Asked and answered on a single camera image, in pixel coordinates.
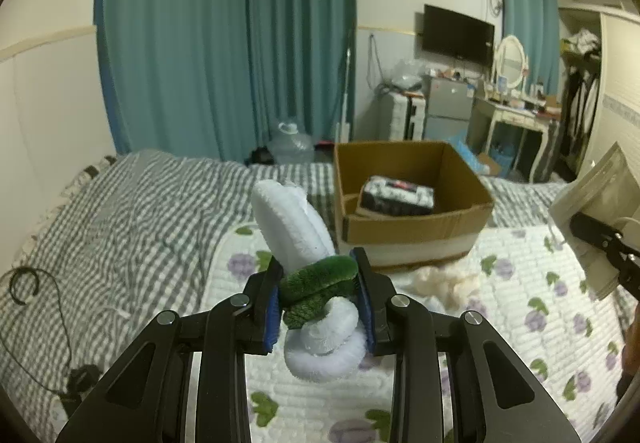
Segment clear plastic bag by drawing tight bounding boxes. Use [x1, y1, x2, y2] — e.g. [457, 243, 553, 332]
[390, 58, 426, 91]

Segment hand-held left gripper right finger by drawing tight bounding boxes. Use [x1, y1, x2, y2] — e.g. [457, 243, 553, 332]
[349, 247, 583, 443]

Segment white and green fuzzy sock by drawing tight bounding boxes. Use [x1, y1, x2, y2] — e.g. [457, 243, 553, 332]
[251, 179, 368, 380]

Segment white mop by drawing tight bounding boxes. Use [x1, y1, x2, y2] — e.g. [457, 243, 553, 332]
[334, 48, 353, 144]

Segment hanging dark clothes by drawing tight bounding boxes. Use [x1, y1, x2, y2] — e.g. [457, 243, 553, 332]
[562, 58, 601, 159]

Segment floral quilted mat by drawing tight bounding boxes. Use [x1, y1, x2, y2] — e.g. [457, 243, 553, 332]
[200, 223, 636, 443]

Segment clear water jug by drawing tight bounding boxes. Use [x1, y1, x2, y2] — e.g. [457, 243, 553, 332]
[267, 122, 316, 166]

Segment white wardrobe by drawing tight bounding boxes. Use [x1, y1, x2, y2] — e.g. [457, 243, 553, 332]
[557, 6, 640, 184]

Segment teal curtain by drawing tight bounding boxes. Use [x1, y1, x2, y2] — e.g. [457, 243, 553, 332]
[500, 0, 560, 96]
[247, 0, 358, 169]
[95, 0, 253, 161]

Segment silver small fridge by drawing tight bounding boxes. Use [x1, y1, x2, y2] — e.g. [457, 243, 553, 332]
[422, 74, 476, 141]

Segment small open cardboard box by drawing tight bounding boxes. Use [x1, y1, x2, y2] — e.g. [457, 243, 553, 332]
[477, 153, 503, 176]

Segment white oval mirror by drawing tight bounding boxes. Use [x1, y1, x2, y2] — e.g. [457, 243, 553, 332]
[494, 34, 529, 91]

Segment cream fluffy cloth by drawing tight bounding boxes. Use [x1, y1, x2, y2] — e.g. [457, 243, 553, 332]
[410, 264, 481, 309]

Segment blue laundry basket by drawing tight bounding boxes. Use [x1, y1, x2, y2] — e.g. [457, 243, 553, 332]
[487, 143, 516, 174]

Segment wall cables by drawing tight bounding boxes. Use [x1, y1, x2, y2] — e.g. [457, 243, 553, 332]
[366, 33, 388, 91]

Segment black wall television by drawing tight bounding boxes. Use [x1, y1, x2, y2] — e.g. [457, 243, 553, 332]
[423, 4, 496, 66]

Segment cream plastic packet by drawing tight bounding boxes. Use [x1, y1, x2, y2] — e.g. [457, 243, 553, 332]
[548, 142, 640, 301]

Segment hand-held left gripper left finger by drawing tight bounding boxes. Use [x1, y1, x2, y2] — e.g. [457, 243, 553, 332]
[55, 255, 284, 443]

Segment white suitcase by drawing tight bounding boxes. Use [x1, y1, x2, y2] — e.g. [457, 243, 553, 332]
[377, 90, 427, 141]

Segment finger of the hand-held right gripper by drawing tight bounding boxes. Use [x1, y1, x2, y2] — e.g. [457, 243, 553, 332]
[570, 212, 640, 296]

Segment clothes pile on wardrobe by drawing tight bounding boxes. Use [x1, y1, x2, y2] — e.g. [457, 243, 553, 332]
[562, 28, 601, 56]

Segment blue bubble wrap bag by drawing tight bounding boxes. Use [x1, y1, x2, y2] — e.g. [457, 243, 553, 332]
[447, 133, 493, 174]

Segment white vanity table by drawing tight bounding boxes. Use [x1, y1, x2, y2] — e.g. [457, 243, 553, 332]
[470, 96, 561, 181]

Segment black cable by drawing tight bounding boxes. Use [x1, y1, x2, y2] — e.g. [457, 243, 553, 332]
[10, 267, 101, 404]

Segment black white patterned packet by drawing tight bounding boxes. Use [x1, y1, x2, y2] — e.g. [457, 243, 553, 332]
[361, 176, 436, 216]

